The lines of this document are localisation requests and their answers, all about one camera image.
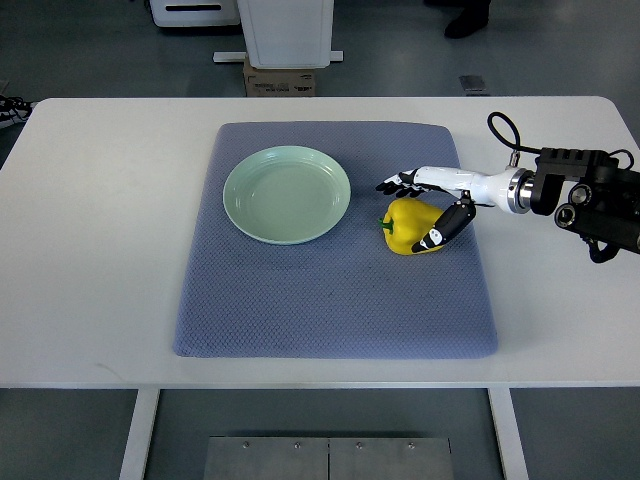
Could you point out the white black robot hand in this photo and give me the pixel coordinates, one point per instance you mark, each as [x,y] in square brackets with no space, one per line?
[450,182]

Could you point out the yellow bell pepper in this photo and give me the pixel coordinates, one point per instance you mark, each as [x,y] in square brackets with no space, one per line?
[406,222]

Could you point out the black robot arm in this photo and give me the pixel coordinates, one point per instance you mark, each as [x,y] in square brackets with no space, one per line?
[592,193]

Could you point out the grey floor plate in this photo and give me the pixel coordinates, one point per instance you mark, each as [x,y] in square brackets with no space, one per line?
[473,84]

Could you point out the light green plate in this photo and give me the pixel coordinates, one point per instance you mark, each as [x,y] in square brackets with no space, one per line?
[286,195]

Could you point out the black shoe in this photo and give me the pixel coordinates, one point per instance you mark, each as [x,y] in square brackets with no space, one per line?
[474,17]

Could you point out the blue textured mat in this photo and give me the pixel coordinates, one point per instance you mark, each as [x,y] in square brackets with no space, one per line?
[345,294]

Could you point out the cardboard box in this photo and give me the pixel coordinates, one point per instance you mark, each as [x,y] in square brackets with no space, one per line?
[271,83]

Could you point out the right white table leg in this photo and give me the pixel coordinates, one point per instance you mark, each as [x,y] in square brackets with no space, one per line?
[507,434]

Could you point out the white table leg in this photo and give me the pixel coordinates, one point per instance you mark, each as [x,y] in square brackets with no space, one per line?
[507,434]
[140,434]

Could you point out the white machine base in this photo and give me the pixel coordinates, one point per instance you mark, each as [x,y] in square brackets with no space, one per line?
[285,34]

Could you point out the white cabinet with slot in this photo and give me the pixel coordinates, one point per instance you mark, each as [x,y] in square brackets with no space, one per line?
[193,13]

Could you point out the left white table leg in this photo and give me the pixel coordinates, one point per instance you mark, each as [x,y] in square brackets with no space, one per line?
[140,434]

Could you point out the black white sneaker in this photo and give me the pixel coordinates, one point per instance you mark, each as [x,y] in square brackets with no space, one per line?
[14,110]

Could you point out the metal base plate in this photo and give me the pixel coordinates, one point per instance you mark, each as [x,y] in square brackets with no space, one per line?
[328,458]

